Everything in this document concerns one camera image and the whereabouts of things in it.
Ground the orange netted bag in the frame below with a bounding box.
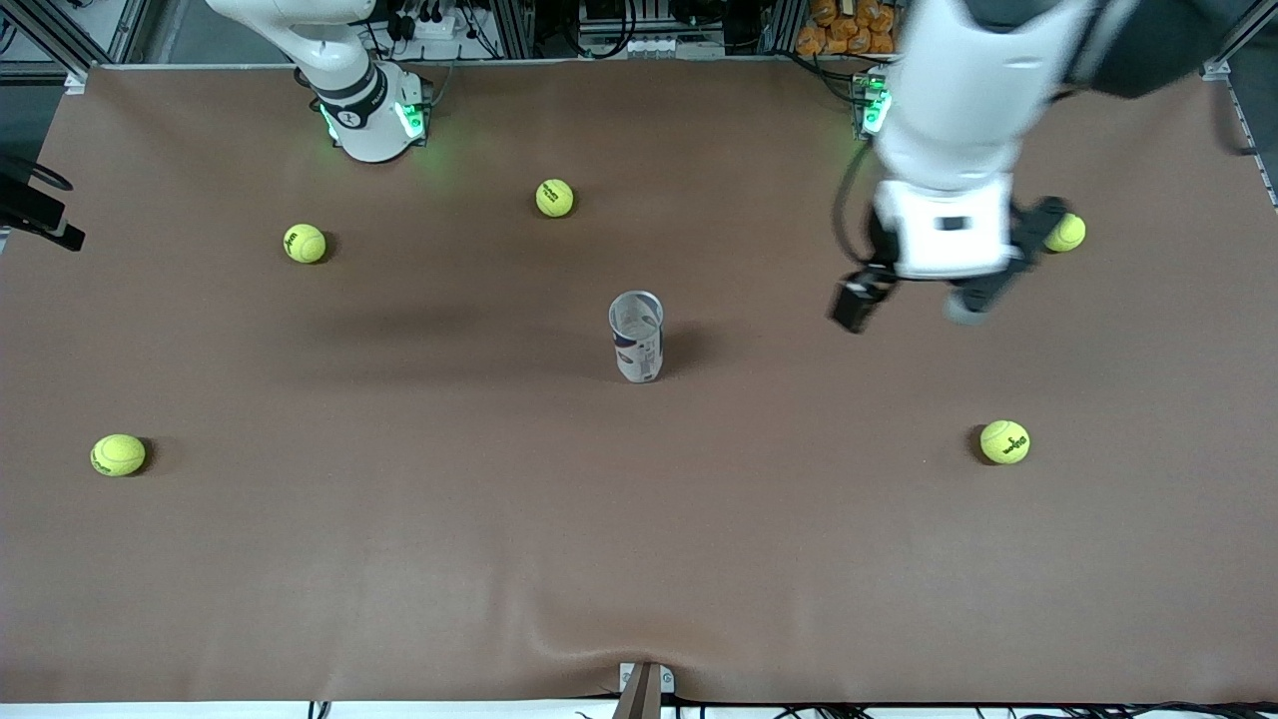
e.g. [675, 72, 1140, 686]
[795, 0, 908, 58]

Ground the metal bracket with screws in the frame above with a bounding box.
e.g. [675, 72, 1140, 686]
[618, 661, 677, 719]

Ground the white power strip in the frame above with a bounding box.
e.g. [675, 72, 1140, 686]
[393, 4, 458, 42]

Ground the white connector strip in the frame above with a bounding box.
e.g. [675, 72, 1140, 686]
[578, 34, 728, 60]

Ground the brown table mat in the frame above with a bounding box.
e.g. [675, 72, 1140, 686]
[0, 55, 1278, 706]

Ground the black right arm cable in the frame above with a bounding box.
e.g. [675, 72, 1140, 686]
[0, 158, 76, 195]

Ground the aluminium frame rail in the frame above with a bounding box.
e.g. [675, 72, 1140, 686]
[1202, 0, 1278, 83]
[18, 0, 153, 93]

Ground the white blue tennis ball can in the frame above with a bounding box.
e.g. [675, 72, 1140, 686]
[607, 290, 667, 384]

